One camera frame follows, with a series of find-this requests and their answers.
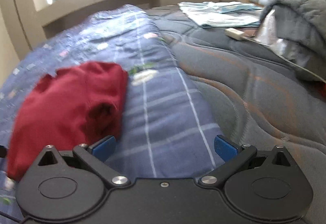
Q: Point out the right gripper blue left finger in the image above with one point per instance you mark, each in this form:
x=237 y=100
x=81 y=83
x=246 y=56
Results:
x=92 y=158

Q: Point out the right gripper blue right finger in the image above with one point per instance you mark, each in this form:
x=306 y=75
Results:
x=235 y=157

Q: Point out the red knit sweater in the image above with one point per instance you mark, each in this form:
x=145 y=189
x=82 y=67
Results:
x=79 y=105

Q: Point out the grey quilted bedspread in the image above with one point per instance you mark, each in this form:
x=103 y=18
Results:
x=255 y=97

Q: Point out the blue floral checked quilt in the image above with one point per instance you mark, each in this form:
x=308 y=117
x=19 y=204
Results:
x=166 y=140

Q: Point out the white charger block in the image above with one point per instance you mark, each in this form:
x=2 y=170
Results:
x=234 y=34

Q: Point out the light blue folded cloth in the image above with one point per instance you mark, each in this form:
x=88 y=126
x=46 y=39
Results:
x=222 y=14

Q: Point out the grey padded jacket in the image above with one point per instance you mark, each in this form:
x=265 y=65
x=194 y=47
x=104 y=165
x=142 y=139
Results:
x=294 y=30

